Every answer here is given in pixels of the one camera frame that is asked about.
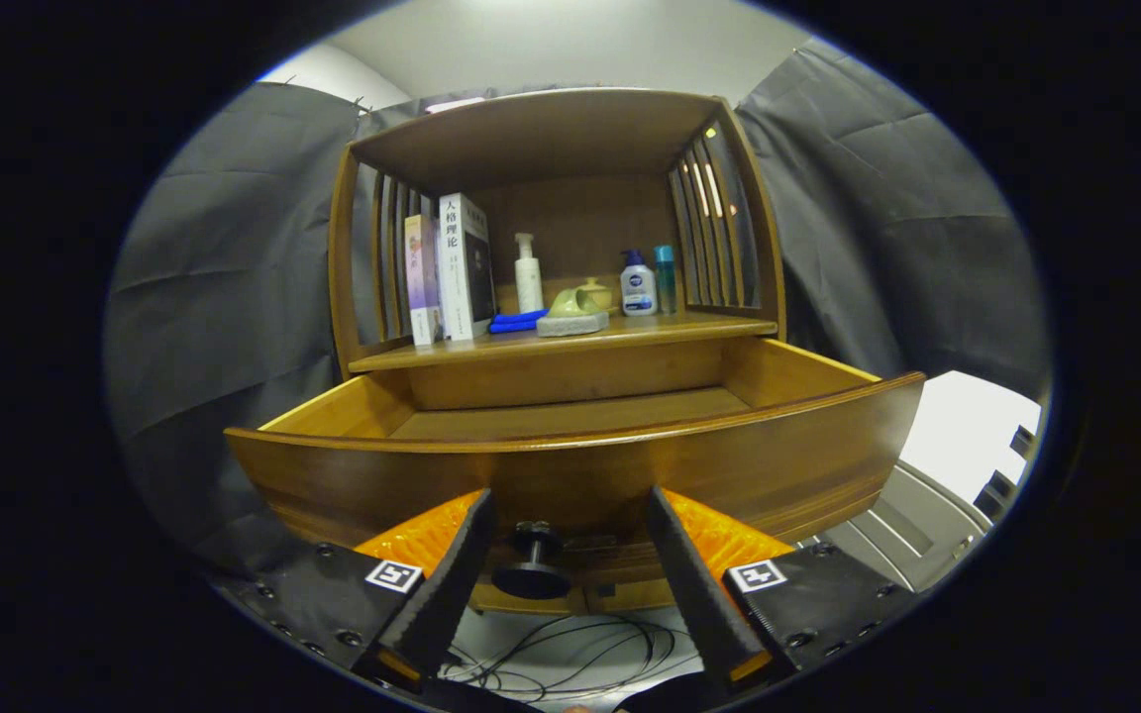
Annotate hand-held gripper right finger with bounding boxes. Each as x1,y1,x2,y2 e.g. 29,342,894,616
646,485,928,694

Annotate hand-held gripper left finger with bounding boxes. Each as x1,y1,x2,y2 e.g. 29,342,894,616
214,487,499,694

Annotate brown wooden drawer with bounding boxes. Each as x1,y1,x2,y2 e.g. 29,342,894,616
224,337,928,602

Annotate green grey-edged sponge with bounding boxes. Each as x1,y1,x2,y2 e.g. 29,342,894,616
536,287,611,339

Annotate brown wooden countertop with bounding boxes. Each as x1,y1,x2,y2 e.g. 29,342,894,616
348,309,779,374

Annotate brown wooden cabinet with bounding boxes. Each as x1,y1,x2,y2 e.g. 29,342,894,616
328,87,787,617

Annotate grey grooved panel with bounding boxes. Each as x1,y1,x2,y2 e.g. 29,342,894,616
813,460,995,595

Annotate white pump bottle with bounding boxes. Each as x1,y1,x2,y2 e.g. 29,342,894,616
514,233,545,315

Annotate white board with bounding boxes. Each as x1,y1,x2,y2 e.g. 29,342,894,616
897,371,1042,506

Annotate white blue-capped lotion bottle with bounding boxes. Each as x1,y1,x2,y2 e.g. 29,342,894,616
620,250,658,317

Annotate thin purple book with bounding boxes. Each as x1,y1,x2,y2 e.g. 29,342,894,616
404,214,445,347

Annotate teal bottle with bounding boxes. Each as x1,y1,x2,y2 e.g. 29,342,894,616
654,245,678,316

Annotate thick white book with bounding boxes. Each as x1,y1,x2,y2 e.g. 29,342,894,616
438,192,497,343

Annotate black floor cables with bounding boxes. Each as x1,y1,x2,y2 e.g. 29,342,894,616
442,612,705,706

